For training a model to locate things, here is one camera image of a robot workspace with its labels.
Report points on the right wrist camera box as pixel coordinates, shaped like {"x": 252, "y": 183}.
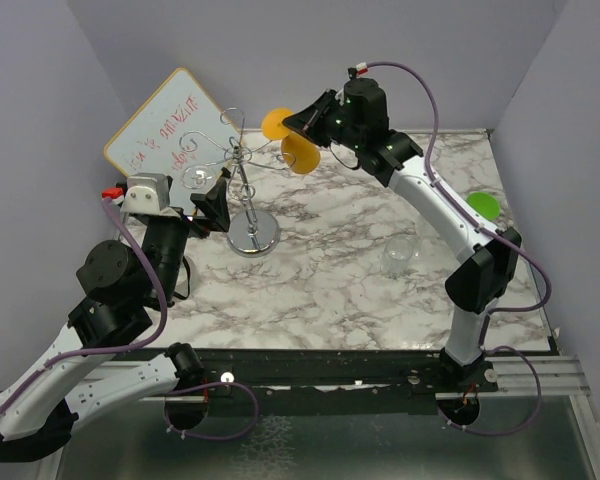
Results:
{"x": 357, "y": 70}

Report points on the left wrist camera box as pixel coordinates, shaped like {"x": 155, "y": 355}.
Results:
{"x": 145, "y": 194}

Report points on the clear wine glass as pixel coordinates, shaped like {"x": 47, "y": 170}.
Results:
{"x": 401, "y": 253}
{"x": 198, "y": 179}

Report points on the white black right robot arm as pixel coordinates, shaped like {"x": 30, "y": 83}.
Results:
{"x": 486, "y": 255}

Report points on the black metal base rail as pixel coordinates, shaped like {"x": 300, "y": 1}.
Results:
{"x": 336, "y": 382}

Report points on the orange plastic wine glass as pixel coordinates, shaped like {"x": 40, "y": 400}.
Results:
{"x": 300, "y": 155}

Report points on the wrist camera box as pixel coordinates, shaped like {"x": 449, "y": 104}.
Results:
{"x": 357, "y": 70}
{"x": 145, "y": 194}

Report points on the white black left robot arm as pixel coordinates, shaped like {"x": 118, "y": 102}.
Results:
{"x": 129, "y": 286}

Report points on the yellow framed whiteboard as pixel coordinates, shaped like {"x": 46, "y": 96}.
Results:
{"x": 148, "y": 141}

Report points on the green plastic wine glass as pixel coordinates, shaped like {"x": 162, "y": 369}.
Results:
{"x": 484, "y": 204}

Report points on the chrome wine glass rack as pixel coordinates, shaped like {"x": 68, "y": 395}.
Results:
{"x": 253, "y": 232}

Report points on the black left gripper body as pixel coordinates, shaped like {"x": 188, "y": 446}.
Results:
{"x": 169, "y": 242}

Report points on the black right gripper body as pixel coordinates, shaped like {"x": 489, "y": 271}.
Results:
{"x": 335, "y": 128}

